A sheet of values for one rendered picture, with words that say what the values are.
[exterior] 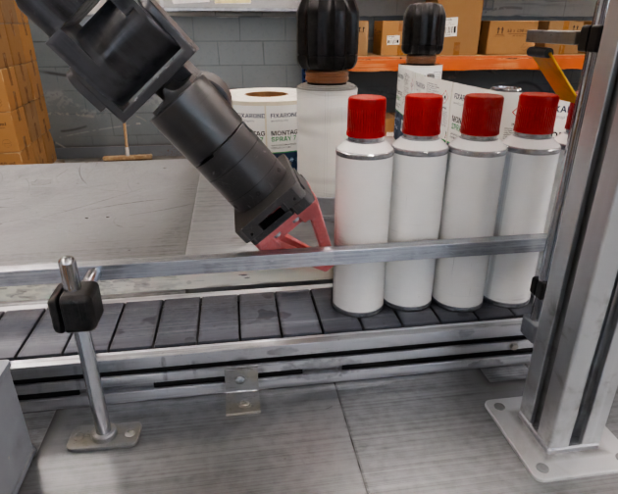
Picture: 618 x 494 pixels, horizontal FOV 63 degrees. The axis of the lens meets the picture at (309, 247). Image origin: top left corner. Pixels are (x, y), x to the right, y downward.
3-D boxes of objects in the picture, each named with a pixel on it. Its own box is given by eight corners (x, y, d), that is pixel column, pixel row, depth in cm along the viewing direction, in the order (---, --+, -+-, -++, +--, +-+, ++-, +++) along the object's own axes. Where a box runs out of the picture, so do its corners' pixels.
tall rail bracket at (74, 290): (135, 389, 47) (106, 224, 40) (121, 449, 40) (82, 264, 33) (99, 392, 46) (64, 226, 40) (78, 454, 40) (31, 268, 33)
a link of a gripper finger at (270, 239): (347, 225, 52) (289, 158, 48) (365, 255, 45) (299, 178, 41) (297, 267, 53) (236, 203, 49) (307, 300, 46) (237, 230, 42)
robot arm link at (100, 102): (57, 73, 37) (138, -13, 35) (96, 61, 47) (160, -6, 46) (180, 187, 42) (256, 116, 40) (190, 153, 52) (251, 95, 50)
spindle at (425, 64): (425, 144, 113) (438, 3, 101) (440, 154, 105) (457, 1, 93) (386, 146, 112) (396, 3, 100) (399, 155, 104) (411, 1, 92)
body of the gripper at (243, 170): (295, 166, 49) (244, 107, 46) (311, 199, 40) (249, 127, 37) (245, 208, 50) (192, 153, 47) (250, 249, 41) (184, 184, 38)
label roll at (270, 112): (223, 159, 106) (218, 87, 100) (318, 158, 106) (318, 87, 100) (209, 187, 87) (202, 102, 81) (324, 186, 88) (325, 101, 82)
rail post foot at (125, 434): (143, 423, 43) (141, 416, 43) (136, 446, 40) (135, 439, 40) (75, 428, 42) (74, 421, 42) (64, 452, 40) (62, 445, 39)
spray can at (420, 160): (425, 286, 54) (445, 90, 46) (437, 312, 50) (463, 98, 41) (377, 287, 54) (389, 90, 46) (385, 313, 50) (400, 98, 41)
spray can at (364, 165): (372, 289, 54) (383, 91, 46) (391, 314, 49) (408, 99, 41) (326, 295, 53) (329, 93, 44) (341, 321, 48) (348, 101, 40)
